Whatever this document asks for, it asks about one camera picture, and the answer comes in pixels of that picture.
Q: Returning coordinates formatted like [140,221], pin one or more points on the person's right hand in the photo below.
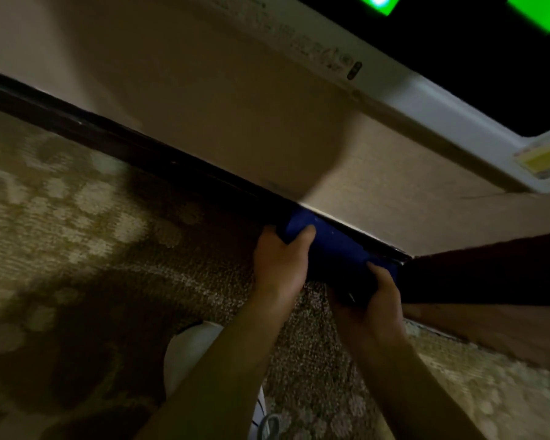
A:
[371,306]

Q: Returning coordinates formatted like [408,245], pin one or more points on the person's left hand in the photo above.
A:
[277,270]

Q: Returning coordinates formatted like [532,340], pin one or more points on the person's right thumb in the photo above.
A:
[379,275]

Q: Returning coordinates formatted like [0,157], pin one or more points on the person's left thumb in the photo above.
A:
[303,235]

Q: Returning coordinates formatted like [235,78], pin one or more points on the blue mat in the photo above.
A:
[337,258]

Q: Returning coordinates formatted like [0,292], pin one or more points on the person's right forearm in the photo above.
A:
[408,384]

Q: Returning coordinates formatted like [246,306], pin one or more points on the person's left forearm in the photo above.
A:
[229,371]

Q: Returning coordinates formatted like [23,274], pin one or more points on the brown wooden cabinet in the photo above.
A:
[490,288]

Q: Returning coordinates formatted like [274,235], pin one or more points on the white trouser leg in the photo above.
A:
[190,357]

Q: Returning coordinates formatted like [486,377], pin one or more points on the white laced shoe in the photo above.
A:
[265,419]

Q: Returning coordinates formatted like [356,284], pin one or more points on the yellow sticker label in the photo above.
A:
[544,161]

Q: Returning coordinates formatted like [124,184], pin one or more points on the dark baseboard strip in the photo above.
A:
[119,141]

